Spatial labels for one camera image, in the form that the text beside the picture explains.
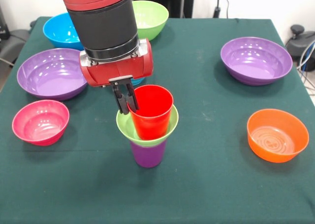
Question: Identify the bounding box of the orange bowl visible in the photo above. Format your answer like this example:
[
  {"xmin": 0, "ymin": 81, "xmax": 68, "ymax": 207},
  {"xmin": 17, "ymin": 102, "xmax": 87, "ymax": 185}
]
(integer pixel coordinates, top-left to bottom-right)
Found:
[{"xmin": 247, "ymin": 108, "xmax": 310, "ymax": 163}]

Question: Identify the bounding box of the pink bowl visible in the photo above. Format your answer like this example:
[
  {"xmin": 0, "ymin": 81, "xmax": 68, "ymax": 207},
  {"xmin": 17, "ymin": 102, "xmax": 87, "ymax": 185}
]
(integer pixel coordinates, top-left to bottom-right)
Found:
[{"xmin": 11, "ymin": 99, "xmax": 70, "ymax": 146}]

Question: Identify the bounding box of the red cup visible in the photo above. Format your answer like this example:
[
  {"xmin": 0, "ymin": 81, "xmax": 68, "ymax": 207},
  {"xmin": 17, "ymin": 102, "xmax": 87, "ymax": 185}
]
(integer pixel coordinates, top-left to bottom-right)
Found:
[{"xmin": 127, "ymin": 84, "xmax": 174, "ymax": 140}]

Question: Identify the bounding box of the dark green tablecloth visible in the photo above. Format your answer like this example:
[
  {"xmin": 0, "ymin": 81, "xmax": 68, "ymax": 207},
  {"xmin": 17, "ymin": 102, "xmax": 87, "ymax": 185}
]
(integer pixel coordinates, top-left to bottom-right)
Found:
[{"xmin": 0, "ymin": 16, "xmax": 315, "ymax": 224}]

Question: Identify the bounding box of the small blue bowl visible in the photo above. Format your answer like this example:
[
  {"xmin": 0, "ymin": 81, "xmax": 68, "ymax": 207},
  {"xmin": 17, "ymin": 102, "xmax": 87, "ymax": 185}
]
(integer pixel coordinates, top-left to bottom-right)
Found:
[{"xmin": 130, "ymin": 77, "xmax": 146, "ymax": 86}]

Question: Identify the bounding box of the grey cable bundle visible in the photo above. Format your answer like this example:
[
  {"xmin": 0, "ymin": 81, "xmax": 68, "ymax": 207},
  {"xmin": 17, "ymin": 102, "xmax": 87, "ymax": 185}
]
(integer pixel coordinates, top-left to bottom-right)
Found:
[{"xmin": 296, "ymin": 40, "xmax": 315, "ymax": 96}]

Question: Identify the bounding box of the black grey machine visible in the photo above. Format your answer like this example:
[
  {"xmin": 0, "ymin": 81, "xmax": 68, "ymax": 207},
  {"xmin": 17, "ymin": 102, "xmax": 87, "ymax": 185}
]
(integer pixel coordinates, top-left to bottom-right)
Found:
[{"xmin": 285, "ymin": 24, "xmax": 315, "ymax": 62}]

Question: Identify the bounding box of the wide purple bowl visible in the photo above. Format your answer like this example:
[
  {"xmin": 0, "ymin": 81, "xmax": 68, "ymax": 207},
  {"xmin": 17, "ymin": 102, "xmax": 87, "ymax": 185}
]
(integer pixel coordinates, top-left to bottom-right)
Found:
[
  {"xmin": 220, "ymin": 36, "xmax": 293, "ymax": 86},
  {"xmin": 16, "ymin": 48, "xmax": 89, "ymax": 101}
]

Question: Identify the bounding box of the small green bowl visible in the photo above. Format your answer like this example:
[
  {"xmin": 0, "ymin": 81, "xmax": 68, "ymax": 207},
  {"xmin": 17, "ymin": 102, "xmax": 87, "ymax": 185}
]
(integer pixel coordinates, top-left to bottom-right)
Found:
[{"xmin": 116, "ymin": 104, "xmax": 180, "ymax": 147}]

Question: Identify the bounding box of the large green bowl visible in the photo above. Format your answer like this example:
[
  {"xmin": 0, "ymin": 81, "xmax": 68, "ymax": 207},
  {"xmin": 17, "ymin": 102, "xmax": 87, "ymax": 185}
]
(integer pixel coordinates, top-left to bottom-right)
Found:
[{"xmin": 131, "ymin": 0, "xmax": 170, "ymax": 42}]

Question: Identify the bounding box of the purple cup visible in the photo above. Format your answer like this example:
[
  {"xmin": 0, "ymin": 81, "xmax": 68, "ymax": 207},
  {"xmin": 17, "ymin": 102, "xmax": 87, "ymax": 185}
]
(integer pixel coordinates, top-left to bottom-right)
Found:
[{"xmin": 129, "ymin": 139, "xmax": 168, "ymax": 169}]

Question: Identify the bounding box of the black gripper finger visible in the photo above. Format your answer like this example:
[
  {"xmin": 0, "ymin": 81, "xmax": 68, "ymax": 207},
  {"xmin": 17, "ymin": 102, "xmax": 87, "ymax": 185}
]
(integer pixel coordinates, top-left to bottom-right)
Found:
[
  {"xmin": 125, "ymin": 82, "xmax": 140, "ymax": 113},
  {"xmin": 112, "ymin": 84, "xmax": 130, "ymax": 116}
]

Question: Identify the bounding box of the black office chair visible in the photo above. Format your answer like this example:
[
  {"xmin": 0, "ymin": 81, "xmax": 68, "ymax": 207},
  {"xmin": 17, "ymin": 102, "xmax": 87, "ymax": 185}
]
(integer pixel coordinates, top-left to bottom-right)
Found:
[{"xmin": 0, "ymin": 29, "xmax": 32, "ymax": 62}]

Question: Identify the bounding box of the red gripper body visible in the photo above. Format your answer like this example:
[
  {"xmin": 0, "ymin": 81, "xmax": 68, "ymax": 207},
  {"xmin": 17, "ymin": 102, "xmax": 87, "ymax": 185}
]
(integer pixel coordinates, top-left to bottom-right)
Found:
[{"xmin": 79, "ymin": 38, "xmax": 155, "ymax": 88}]

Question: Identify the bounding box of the large blue bowl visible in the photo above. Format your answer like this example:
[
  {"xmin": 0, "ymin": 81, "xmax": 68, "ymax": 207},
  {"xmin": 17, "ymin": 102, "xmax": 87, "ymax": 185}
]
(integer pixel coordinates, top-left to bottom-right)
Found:
[{"xmin": 42, "ymin": 12, "xmax": 85, "ymax": 51}]

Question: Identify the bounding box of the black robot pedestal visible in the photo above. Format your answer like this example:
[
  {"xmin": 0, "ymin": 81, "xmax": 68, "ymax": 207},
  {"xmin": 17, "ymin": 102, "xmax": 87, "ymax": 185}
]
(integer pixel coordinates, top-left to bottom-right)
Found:
[{"xmin": 129, "ymin": 0, "xmax": 195, "ymax": 18}]

